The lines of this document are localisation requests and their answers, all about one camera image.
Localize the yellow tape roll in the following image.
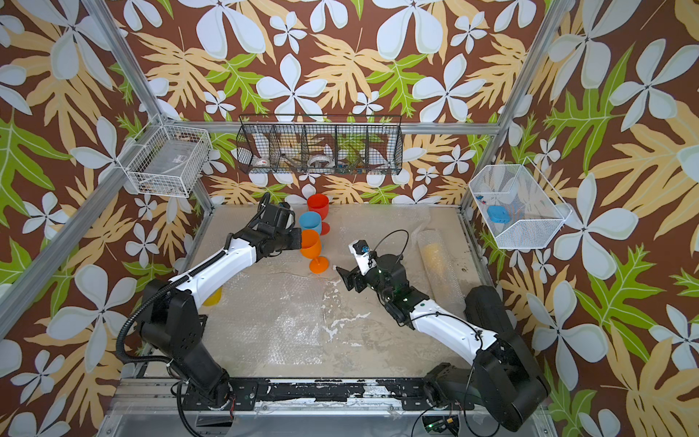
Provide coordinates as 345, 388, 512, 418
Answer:
203, 288, 223, 307

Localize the black mounting rail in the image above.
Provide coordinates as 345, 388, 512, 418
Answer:
182, 378, 475, 412

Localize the bubble orange glass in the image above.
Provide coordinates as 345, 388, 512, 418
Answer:
321, 204, 431, 262

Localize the orange wine glass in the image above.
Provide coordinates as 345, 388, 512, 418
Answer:
300, 229, 329, 274

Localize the bubble blue glass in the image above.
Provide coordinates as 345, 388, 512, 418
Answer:
204, 273, 331, 373

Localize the blue wine glass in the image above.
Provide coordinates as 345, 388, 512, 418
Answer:
299, 211, 323, 235

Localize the bubble yellow glass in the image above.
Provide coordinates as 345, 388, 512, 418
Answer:
418, 229, 465, 315

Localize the white tape roll in basket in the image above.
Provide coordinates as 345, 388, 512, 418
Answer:
307, 155, 334, 169

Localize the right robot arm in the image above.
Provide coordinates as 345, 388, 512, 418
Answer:
336, 252, 551, 432

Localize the red wine glass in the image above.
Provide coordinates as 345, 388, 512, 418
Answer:
308, 194, 331, 236

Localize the black wire basket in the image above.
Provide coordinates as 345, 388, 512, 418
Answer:
233, 114, 404, 175

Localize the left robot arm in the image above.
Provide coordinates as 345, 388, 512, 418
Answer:
116, 194, 301, 408

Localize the blue object in basket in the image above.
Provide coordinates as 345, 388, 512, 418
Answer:
486, 205, 512, 224

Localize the white wire basket left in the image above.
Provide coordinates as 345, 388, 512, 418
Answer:
122, 125, 212, 198

